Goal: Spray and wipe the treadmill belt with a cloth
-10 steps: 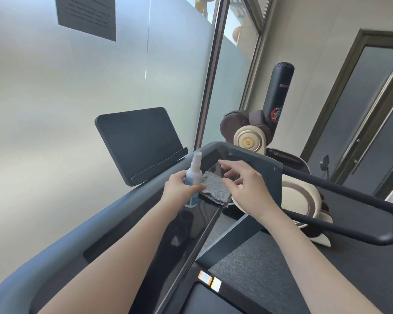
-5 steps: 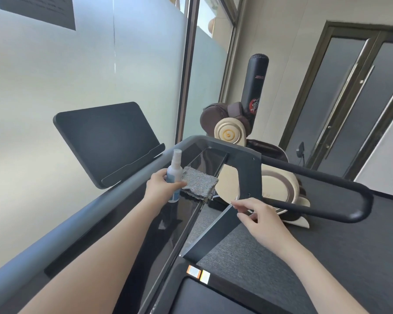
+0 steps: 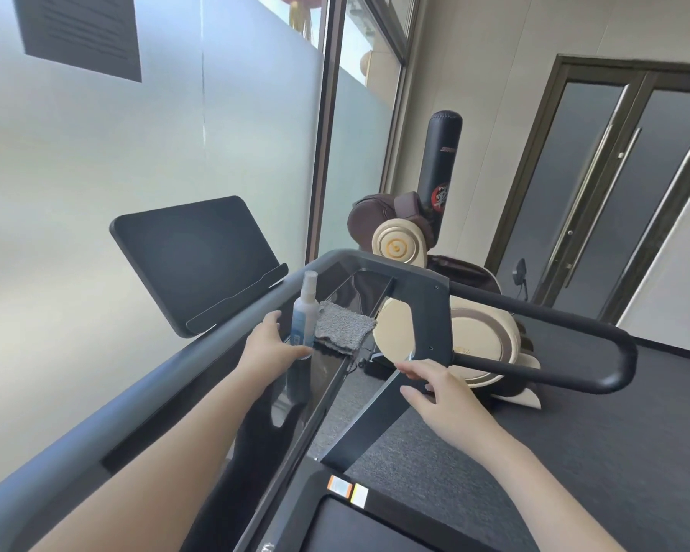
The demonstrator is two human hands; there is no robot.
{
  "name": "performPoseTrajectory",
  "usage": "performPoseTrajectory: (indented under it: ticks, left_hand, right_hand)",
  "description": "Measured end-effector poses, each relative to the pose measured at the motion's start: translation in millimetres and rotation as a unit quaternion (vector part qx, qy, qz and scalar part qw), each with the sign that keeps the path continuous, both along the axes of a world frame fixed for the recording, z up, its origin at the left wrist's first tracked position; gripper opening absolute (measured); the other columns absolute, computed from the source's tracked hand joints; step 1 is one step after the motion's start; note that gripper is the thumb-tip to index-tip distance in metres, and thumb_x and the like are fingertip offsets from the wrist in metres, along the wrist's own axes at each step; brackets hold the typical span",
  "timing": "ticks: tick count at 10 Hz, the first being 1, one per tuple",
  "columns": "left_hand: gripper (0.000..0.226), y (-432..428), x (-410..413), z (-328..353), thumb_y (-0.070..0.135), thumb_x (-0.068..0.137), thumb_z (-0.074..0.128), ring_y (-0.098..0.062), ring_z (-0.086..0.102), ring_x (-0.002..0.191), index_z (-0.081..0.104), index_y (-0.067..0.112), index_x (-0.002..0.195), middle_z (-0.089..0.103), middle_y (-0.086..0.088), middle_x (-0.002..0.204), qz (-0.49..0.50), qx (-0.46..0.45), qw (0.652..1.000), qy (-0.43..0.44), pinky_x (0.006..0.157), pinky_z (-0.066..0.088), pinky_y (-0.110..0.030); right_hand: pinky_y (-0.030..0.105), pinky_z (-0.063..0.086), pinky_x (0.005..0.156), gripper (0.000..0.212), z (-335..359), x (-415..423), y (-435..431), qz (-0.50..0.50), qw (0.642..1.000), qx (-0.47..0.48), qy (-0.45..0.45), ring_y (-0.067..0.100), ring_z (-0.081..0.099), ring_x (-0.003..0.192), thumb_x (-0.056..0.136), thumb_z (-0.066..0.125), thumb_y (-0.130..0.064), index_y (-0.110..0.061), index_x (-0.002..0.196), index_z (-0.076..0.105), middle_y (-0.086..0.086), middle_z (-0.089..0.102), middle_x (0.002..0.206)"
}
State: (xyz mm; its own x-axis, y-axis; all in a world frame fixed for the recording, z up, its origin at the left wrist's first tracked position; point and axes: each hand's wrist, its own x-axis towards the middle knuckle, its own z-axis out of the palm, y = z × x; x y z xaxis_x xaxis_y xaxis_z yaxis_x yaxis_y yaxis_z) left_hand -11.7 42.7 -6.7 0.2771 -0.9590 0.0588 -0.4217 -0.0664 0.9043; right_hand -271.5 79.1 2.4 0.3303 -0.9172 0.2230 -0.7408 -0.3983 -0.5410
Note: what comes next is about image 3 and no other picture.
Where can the person's left hand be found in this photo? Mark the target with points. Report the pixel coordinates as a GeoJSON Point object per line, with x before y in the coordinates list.
{"type": "Point", "coordinates": [267, 356]}

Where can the large red lantern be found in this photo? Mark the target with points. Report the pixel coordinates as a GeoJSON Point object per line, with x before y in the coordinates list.
{"type": "Point", "coordinates": [302, 5]}

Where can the person's right forearm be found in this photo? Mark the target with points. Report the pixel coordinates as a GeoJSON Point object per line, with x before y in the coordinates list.
{"type": "Point", "coordinates": [540, 494]}

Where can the small black stand device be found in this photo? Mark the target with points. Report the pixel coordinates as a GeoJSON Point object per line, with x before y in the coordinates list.
{"type": "Point", "coordinates": [520, 274]}

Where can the white blue spray bottle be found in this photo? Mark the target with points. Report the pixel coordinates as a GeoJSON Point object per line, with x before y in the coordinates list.
{"type": "Point", "coordinates": [303, 316]}

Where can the grey fluffy cloth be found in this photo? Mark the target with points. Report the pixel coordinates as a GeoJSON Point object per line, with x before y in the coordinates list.
{"type": "Point", "coordinates": [345, 327]}

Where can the dark glass double door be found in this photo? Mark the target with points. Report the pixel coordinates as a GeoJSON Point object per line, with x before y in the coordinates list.
{"type": "Point", "coordinates": [552, 195]}

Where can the small orange lantern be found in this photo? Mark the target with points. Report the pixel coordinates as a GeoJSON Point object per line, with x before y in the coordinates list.
{"type": "Point", "coordinates": [366, 60]}

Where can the person's left forearm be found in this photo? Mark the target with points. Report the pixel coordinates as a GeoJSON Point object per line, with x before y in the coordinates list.
{"type": "Point", "coordinates": [161, 477]}

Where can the grey instruction poster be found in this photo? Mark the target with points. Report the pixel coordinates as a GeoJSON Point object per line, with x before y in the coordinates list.
{"type": "Point", "coordinates": [80, 28]}

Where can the black console screen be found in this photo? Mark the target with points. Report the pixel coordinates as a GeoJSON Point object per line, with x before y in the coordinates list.
{"type": "Point", "coordinates": [195, 264]}

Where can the person's right hand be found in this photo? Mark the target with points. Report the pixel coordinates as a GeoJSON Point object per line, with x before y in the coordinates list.
{"type": "Point", "coordinates": [448, 402]}

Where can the black punching bag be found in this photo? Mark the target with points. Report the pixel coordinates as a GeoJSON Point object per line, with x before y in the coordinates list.
{"type": "Point", "coordinates": [440, 160]}

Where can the dark grey treadmill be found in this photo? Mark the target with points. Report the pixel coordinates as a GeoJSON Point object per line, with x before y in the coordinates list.
{"type": "Point", "coordinates": [552, 333]}

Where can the beige brown massage chair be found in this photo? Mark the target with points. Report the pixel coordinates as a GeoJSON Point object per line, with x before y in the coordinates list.
{"type": "Point", "coordinates": [399, 244]}

